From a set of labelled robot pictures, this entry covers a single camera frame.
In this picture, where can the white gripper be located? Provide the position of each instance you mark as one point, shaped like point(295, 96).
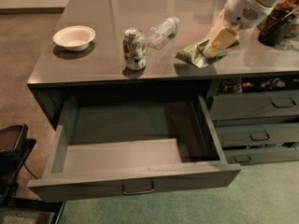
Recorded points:
point(242, 9)

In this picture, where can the green jalapeno chip bag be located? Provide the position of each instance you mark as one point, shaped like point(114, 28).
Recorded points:
point(193, 54)

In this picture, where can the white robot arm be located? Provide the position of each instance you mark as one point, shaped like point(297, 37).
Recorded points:
point(236, 15)

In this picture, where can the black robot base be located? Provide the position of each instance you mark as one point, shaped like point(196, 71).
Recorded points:
point(15, 147)

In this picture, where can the right upper grey drawer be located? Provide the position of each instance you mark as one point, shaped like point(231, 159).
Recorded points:
point(261, 104)

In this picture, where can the right middle grey drawer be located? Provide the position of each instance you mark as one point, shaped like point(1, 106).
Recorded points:
point(255, 135)

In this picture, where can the right bottom grey drawer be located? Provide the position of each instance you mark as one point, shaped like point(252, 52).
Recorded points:
point(262, 155)

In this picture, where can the open grey top drawer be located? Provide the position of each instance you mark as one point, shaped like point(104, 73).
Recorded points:
point(97, 148)

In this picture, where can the black cup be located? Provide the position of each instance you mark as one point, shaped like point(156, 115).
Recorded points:
point(275, 27)

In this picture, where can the snack bags in shelf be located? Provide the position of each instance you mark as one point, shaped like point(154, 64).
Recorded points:
point(251, 84)

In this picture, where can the clear plastic water bottle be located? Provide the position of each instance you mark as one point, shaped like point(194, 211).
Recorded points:
point(161, 34)

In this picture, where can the glass snack jar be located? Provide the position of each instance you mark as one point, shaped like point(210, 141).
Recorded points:
point(292, 7)

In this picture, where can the soda can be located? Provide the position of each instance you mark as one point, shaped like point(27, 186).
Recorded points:
point(134, 49)

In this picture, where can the grey counter cabinet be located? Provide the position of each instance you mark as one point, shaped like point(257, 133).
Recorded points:
point(98, 74)

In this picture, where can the white paper bowl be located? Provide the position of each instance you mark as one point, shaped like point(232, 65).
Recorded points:
point(74, 38)

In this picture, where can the metal drawer handle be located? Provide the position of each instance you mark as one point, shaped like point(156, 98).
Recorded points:
point(137, 187)

